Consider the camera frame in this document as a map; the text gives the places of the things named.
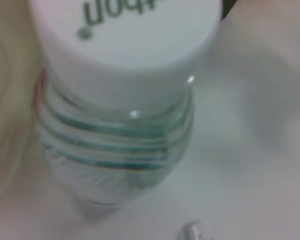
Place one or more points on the clear green-label water bottle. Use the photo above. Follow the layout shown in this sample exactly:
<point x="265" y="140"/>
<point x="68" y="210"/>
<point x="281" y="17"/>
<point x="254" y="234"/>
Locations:
<point x="127" y="75"/>

